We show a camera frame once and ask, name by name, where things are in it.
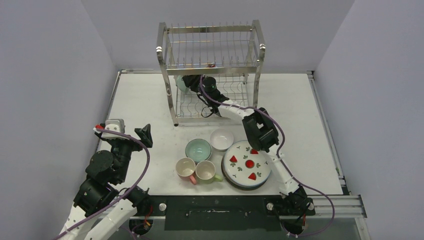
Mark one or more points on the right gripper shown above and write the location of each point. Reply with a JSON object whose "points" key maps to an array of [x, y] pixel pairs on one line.
{"points": [[192, 82]]}

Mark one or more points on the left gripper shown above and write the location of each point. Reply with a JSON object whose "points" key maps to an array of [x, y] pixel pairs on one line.
{"points": [[144, 133]]}

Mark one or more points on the stainless steel dish rack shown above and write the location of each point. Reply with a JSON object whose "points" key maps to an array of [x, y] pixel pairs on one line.
{"points": [[232, 53]]}

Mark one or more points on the celadon bowl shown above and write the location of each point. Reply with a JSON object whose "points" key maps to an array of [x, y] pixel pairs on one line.
{"points": [[198, 150], [180, 84]]}

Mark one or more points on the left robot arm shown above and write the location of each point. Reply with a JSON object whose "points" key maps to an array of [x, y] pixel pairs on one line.
{"points": [[98, 208]]}

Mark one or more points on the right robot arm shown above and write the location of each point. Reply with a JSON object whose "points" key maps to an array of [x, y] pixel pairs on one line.
{"points": [[264, 135]]}

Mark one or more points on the strawberry pattern top plate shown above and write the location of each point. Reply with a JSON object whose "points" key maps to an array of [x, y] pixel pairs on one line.
{"points": [[245, 165]]}

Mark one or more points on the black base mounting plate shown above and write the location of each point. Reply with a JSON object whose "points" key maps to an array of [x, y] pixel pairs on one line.
{"points": [[220, 213]]}

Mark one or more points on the dark bottom plate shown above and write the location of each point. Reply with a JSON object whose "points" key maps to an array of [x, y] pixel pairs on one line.
{"points": [[239, 187]]}

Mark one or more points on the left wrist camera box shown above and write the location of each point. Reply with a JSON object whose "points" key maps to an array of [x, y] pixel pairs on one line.
{"points": [[114, 125]]}

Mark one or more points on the pink handled cream mug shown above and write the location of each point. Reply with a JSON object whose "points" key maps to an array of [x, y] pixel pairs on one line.
{"points": [[185, 169]]}

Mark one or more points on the green handled cream mug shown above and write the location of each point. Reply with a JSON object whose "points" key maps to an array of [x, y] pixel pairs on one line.
{"points": [[205, 173]]}

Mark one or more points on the aluminium right side rail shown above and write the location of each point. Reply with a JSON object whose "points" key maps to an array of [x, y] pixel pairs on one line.
{"points": [[329, 137]]}

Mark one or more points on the aluminium rail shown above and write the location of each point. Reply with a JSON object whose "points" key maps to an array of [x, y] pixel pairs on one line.
{"points": [[338, 206], [329, 137]]}

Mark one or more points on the aluminium front rail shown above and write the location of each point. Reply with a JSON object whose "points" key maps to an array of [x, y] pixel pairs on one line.
{"points": [[338, 206]]}

